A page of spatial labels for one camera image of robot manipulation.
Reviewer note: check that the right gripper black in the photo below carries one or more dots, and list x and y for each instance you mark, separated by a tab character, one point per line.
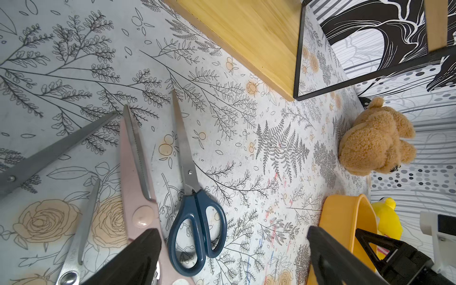
403	265

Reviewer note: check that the wooden tiered shelf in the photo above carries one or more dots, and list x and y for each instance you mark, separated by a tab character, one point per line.
267	36

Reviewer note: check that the large black scissors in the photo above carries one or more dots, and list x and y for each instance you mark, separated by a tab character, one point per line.
17	175

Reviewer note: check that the brown teddy bear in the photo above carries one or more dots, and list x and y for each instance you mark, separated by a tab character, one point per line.
376	141

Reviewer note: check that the blue handled scissors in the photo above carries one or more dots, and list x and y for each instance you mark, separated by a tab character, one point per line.
193	207

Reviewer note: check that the yellow plush bear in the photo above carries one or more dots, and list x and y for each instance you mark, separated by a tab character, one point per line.
388	222

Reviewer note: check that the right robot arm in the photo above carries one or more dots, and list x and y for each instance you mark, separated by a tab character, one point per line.
442	229

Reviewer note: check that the pink scissors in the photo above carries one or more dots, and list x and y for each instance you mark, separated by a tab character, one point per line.
140	206

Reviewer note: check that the yellow storage box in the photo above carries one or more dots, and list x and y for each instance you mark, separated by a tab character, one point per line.
340	217

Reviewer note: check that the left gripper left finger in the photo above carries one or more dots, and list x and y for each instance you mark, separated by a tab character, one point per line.
135	265

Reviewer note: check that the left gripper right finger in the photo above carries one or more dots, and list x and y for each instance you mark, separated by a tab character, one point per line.
333	264

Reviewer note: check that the small black scissors left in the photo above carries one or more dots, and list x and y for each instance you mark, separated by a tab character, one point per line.
71	271

